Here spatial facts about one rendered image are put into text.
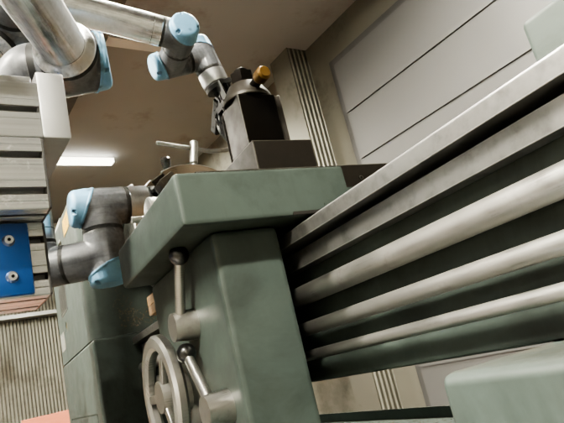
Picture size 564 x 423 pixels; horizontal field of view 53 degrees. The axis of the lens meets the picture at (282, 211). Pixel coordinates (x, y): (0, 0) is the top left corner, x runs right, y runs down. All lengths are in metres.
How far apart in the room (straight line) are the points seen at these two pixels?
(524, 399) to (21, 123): 0.60
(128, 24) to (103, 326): 0.72
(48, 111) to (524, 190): 0.55
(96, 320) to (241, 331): 0.85
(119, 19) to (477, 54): 3.19
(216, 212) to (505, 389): 0.36
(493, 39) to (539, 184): 3.86
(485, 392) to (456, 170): 0.18
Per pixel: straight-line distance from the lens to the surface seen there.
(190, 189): 0.60
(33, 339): 10.12
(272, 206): 0.63
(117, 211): 1.13
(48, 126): 0.74
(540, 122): 0.42
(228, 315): 0.61
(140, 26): 1.47
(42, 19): 1.01
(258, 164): 0.80
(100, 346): 1.42
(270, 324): 0.63
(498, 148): 0.44
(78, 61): 1.14
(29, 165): 0.71
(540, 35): 0.49
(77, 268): 1.10
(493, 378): 0.35
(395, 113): 4.74
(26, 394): 10.01
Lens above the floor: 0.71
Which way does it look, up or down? 15 degrees up
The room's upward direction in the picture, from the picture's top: 14 degrees counter-clockwise
